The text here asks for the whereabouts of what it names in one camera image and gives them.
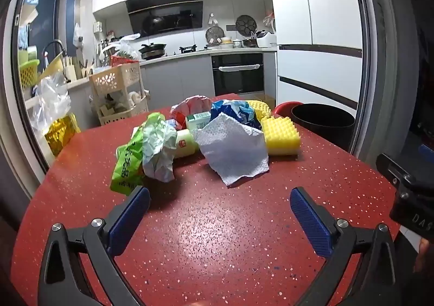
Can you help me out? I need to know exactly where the yellow wavy sponge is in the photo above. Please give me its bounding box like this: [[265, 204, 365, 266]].
[[260, 116, 301, 156]]

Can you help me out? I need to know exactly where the green white wrapper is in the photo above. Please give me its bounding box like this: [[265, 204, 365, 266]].
[[110, 112, 177, 196]]

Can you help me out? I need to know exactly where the yellow foam fruit net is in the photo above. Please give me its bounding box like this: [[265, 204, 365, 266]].
[[246, 100, 272, 121]]

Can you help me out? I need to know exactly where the green white drink bottle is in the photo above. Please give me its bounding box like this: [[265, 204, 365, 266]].
[[116, 128, 201, 160]]

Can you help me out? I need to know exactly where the white paper towel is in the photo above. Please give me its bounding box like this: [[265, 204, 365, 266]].
[[193, 113, 269, 186]]

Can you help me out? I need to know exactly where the blue plastic snack bag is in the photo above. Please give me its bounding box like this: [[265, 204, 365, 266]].
[[210, 99, 262, 130]]

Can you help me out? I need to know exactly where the green white carton box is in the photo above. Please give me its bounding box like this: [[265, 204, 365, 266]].
[[185, 111, 211, 131]]

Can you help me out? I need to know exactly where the red white snack bag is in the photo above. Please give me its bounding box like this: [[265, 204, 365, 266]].
[[170, 95, 213, 125]]

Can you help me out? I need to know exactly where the black trash bin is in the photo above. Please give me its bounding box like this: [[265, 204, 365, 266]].
[[291, 104, 355, 151]]

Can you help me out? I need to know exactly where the black kitchen faucet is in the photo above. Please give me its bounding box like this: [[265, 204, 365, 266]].
[[41, 38, 68, 71]]

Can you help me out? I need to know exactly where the gold foil bag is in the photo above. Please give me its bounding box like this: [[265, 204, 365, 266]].
[[45, 113, 81, 157]]

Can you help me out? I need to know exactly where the red chair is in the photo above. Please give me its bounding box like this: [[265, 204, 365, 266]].
[[273, 102, 302, 117]]

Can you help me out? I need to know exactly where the cardboard box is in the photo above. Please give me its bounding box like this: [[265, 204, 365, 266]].
[[255, 93, 276, 111]]

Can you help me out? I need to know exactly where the clear plastic bag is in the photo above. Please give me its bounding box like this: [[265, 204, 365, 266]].
[[30, 72, 71, 135]]

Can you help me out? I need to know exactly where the beige basket trolley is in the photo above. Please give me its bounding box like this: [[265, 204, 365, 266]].
[[89, 61, 149, 125]]

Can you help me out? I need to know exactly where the white refrigerator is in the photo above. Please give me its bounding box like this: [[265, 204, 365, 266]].
[[272, 0, 363, 115]]

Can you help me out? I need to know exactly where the green plastic basket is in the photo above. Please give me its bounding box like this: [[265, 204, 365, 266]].
[[18, 46, 40, 89]]

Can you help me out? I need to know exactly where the black built-in oven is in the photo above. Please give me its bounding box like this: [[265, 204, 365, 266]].
[[211, 53, 265, 96]]

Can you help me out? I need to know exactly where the white rice cooker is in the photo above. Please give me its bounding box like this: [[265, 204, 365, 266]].
[[256, 30, 277, 48]]

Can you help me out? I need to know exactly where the red basket on trolley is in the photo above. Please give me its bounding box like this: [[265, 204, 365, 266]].
[[110, 55, 139, 67]]

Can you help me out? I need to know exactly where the black wok on stove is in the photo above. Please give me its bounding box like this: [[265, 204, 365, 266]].
[[139, 43, 166, 60]]

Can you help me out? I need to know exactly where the black range hood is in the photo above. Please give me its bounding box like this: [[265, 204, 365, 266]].
[[126, 0, 204, 37]]

